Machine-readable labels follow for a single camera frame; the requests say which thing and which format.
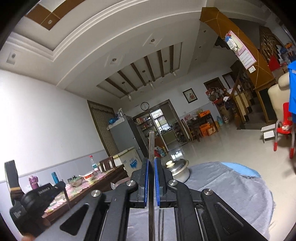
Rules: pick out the dark wooden side table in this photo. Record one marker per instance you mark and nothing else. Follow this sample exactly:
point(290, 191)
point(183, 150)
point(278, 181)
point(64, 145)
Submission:
point(192, 128)

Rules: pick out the clear plastic water bottle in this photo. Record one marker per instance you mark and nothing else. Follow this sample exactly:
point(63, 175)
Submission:
point(94, 165)

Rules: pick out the teal bottle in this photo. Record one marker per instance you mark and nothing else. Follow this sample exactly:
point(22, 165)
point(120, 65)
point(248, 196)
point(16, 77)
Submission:
point(55, 177)

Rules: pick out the aluminium pot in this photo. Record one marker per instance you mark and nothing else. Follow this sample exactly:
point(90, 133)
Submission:
point(182, 175)

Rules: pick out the pot lid with knob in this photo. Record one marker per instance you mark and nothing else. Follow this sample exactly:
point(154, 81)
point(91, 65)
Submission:
point(177, 166)

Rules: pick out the white chest freezer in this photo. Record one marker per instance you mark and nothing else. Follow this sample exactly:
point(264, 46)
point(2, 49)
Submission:
point(130, 159)

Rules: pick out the grey table cloth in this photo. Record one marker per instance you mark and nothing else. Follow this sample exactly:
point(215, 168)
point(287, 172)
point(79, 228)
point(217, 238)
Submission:
point(248, 196)

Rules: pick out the beige sofa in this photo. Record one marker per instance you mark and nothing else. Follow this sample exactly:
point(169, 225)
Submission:
point(280, 94)

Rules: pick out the dark carved wooden sideboard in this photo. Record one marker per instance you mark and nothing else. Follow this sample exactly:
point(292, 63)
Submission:
point(103, 183)

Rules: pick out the glass lidded bowl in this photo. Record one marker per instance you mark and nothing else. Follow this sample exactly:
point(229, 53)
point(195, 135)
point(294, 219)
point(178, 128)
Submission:
point(75, 181)

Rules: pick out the white step stool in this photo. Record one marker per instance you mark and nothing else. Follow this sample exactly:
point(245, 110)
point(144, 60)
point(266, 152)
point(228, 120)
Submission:
point(268, 132)

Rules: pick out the red child chair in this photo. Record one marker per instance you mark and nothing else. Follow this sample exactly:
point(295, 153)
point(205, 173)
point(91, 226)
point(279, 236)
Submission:
point(285, 127)

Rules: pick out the orange boxes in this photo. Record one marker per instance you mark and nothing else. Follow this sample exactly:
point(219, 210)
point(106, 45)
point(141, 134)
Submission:
point(207, 124)

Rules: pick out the purple thermos bottle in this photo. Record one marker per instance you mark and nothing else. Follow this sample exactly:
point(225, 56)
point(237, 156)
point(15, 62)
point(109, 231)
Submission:
point(33, 180)

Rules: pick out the wall calendar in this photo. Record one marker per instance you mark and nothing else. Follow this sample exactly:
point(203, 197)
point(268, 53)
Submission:
point(240, 50)

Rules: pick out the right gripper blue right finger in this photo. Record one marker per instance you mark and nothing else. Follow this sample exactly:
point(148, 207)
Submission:
point(200, 215)

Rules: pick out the red white bowl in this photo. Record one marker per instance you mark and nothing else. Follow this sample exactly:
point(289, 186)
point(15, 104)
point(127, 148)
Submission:
point(89, 177)

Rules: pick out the framed wall picture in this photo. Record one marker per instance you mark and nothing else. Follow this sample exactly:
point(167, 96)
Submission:
point(190, 95)

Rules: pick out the blue under cloth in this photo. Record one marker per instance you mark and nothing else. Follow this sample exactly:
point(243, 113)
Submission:
point(242, 170)

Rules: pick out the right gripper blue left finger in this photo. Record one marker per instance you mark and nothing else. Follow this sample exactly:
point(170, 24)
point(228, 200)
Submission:
point(102, 215)

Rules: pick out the blue cloth garment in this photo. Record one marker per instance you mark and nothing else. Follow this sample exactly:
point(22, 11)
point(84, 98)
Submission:
point(292, 101)

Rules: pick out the wooden stair railing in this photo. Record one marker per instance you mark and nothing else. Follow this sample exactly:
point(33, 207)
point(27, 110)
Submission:
point(233, 100)

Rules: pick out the round wall clock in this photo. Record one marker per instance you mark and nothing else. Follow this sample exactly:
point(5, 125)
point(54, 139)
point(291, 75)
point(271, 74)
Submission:
point(144, 106)

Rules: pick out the grey refrigerator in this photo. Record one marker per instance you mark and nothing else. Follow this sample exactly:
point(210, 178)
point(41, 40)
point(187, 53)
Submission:
point(126, 135)

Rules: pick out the person's left hand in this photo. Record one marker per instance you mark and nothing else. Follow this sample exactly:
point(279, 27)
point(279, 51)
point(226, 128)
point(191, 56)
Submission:
point(28, 238)

